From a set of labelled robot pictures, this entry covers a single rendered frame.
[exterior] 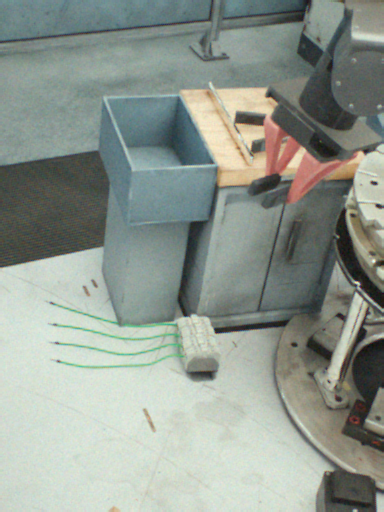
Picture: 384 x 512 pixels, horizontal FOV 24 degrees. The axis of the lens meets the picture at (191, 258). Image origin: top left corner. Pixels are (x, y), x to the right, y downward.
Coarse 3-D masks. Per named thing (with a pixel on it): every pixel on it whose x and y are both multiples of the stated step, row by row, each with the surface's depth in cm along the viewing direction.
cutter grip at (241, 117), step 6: (240, 114) 115; (246, 114) 116; (252, 114) 116; (258, 114) 116; (264, 114) 116; (234, 120) 116; (240, 120) 116; (246, 120) 116; (252, 120) 116; (258, 120) 116; (264, 120) 116
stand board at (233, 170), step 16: (192, 96) 123; (208, 96) 124; (224, 96) 124; (240, 96) 125; (256, 96) 125; (192, 112) 120; (208, 112) 120; (208, 128) 117; (224, 128) 118; (240, 128) 118; (256, 128) 119; (208, 144) 115; (224, 144) 115; (224, 160) 112; (240, 160) 113; (256, 160) 113; (352, 160) 116; (224, 176) 111; (240, 176) 112; (256, 176) 112; (336, 176) 116; (352, 176) 117
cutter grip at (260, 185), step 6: (276, 174) 90; (252, 180) 88; (258, 180) 88; (264, 180) 89; (270, 180) 89; (276, 180) 90; (252, 186) 88; (258, 186) 88; (264, 186) 89; (270, 186) 90; (276, 186) 91; (252, 192) 88; (258, 192) 89
